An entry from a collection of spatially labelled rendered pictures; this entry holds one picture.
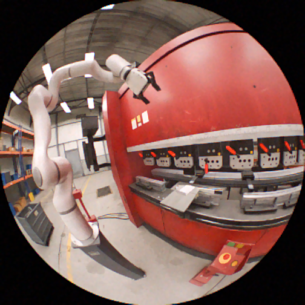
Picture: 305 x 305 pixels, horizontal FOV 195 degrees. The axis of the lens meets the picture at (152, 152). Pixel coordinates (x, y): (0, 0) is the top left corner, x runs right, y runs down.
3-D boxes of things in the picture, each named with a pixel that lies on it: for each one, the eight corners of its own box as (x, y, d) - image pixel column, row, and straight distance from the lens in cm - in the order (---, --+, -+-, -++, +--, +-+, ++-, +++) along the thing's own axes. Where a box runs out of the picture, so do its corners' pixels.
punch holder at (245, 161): (229, 169, 61) (229, 140, 57) (229, 164, 69) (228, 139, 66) (253, 168, 63) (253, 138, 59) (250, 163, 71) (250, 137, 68)
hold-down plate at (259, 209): (243, 213, 76) (245, 210, 74) (244, 208, 79) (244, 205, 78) (276, 211, 87) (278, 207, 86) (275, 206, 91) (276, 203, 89)
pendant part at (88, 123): (89, 172, 182) (81, 127, 188) (101, 169, 184) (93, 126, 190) (91, 178, 132) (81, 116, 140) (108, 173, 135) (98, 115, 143)
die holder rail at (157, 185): (137, 183, 134) (135, 177, 130) (140, 181, 136) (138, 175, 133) (163, 192, 97) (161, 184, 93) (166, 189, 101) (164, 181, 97)
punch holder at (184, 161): (175, 167, 72) (172, 146, 69) (180, 164, 79) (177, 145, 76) (192, 167, 65) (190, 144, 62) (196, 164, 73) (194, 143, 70)
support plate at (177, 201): (160, 203, 64) (160, 202, 64) (180, 186, 81) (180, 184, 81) (184, 212, 56) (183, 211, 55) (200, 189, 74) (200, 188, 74)
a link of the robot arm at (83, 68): (76, 87, 67) (124, 86, 59) (66, 71, 58) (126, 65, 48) (80, 77, 73) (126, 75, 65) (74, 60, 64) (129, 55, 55)
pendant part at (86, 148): (86, 166, 172) (81, 145, 173) (92, 164, 173) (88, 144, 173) (87, 169, 127) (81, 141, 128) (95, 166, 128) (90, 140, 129)
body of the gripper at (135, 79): (138, 65, 51) (155, 79, 46) (130, 80, 55) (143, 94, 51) (127, 65, 45) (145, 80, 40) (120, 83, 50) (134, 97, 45)
